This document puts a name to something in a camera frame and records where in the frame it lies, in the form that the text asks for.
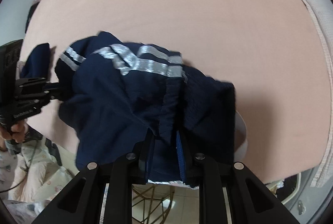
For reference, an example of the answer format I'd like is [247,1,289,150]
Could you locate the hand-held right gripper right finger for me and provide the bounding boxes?
[176,131,299,224]

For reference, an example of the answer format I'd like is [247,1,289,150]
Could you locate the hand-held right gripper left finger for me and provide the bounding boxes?
[31,130,157,224]

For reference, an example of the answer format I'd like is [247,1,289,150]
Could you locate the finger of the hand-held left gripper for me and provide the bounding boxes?
[16,94,65,112]
[16,77,64,96]

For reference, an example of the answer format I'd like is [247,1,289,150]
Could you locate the plain navy garment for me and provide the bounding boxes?
[20,43,51,81]

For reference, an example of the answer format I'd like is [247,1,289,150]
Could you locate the navy shorts with silver stripes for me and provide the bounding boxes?
[55,31,237,189]

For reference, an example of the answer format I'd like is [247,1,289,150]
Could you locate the person's left hand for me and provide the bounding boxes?
[0,120,29,146]

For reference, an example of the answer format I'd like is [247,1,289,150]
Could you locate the person's patterned pajamas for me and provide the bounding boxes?
[0,136,76,214]

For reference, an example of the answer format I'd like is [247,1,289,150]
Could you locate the white waste bin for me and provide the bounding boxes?
[265,173,313,206]

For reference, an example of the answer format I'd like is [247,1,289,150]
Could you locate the grey nightstand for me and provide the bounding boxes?
[283,169,326,217]

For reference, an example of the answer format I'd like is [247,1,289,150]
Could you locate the bed with pink sheet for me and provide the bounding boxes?
[22,0,329,180]

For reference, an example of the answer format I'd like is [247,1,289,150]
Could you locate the light checked blanket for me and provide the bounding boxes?
[260,0,333,188]

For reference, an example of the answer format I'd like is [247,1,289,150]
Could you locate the gold wire stool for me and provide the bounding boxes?
[131,184,175,224]

